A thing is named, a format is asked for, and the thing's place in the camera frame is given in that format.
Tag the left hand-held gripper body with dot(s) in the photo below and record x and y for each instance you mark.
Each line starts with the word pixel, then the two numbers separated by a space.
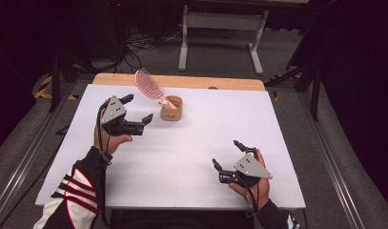
pixel 113 111

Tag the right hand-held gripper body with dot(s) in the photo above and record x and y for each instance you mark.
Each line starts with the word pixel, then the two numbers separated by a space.
pixel 252 168

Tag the wooden cup with animal figure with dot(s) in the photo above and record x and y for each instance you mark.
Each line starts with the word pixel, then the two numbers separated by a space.
pixel 172 113

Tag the pink hairbrush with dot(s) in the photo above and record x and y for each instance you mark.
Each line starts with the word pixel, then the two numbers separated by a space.
pixel 148 84

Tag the person's right hand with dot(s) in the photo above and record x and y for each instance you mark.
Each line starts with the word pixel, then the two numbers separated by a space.
pixel 261 191

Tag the person's left hand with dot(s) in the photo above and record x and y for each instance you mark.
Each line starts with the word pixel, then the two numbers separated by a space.
pixel 113 141

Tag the white board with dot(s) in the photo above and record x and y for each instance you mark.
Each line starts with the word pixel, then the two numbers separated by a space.
pixel 182 165

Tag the yellow black floor tape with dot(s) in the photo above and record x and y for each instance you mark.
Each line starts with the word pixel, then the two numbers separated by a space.
pixel 44 89
pixel 275 95

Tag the wooden table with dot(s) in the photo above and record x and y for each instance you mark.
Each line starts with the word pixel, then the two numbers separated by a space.
pixel 198 82

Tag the black metal stand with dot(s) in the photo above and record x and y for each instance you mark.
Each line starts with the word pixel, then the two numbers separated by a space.
pixel 56 82
pixel 314 92

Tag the aluminium rail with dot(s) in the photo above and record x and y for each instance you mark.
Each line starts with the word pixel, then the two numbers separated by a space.
pixel 334 165
pixel 26 159

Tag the grey metal stand frame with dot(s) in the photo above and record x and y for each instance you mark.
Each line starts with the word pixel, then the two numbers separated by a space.
pixel 225 20

